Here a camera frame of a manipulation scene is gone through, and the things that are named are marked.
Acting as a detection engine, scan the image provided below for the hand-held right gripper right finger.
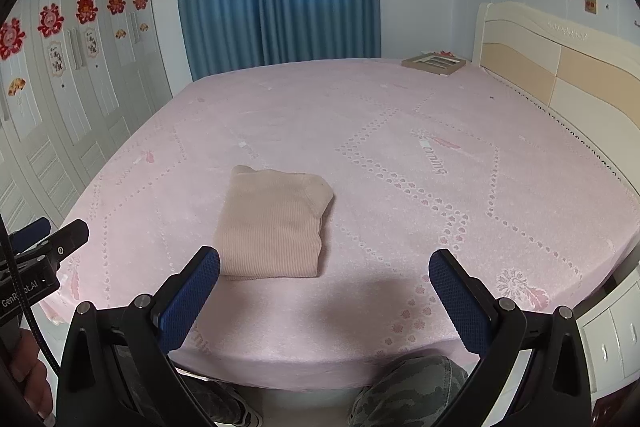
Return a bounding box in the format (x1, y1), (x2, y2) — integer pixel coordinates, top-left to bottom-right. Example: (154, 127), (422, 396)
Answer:
(429, 248), (593, 427)

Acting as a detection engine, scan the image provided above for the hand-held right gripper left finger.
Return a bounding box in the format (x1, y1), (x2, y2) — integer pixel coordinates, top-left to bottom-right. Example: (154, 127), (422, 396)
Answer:
(56, 246), (222, 427)

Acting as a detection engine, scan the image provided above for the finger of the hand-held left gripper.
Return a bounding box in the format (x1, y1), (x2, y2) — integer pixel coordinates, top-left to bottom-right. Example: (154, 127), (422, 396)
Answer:
(9, 217), (52, 253)
(37, 219), (91, 265)

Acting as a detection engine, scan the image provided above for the pink knit sweater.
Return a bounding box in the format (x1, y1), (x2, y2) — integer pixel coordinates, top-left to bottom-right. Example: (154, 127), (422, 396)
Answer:
(212, 165), (335, 280)

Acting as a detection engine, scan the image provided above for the person's left hand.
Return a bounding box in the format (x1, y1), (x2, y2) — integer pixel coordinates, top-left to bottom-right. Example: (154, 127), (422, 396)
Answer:
(0, 329), (53, 420)

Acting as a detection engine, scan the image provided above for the person's right leg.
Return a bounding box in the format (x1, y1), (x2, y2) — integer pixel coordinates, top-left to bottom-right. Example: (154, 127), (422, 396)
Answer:
(350, 354), (470, 427)

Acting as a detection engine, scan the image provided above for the grey shoe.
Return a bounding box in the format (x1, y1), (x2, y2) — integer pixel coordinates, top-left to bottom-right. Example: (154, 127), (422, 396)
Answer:
(230, 399), (264, 427)

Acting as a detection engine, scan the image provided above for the white nightstand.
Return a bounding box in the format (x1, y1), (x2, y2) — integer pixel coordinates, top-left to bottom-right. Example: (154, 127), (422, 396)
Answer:
(575, 267), (640, 400)

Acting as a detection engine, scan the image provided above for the white wardrobe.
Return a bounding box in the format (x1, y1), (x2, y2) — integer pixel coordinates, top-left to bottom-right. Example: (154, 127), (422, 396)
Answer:
(0, 0), (193, 233)

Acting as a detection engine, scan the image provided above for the pink patterned bed sheet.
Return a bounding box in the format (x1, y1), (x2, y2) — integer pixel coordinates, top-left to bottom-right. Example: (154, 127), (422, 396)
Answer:
(37, 57), (640, 393)

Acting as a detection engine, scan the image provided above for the cream bed headboard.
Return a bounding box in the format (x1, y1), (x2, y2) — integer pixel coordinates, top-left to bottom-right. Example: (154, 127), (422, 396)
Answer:
(471, 2), (640, 198)

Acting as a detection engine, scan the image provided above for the black cable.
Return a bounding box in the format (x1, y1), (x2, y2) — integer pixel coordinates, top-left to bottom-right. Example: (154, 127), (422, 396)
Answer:
(0, 212), (63, 378)

